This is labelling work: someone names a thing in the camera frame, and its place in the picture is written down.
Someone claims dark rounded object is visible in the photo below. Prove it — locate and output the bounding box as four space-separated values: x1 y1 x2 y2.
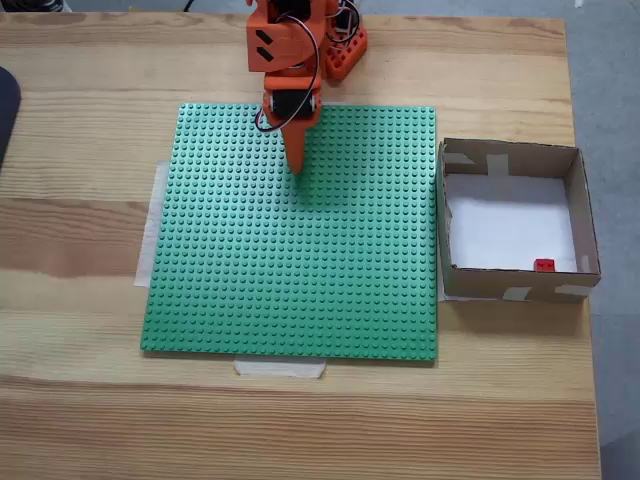
0 64 24 171

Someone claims green lego baseplate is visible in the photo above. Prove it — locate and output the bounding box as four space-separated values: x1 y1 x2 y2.
139 102 440 367

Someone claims white paper sheet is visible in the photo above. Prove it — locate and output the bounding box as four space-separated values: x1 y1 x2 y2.
443 172 579 274

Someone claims open cardboard box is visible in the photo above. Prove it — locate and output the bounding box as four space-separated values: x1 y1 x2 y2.
437 137 603 304

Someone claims thin gripper motor cable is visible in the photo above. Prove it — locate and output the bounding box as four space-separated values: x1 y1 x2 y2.
254 13 322 134

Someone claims masking tape strip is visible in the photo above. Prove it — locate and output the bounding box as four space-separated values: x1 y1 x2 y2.
133 160 171 289
233 357 329 380

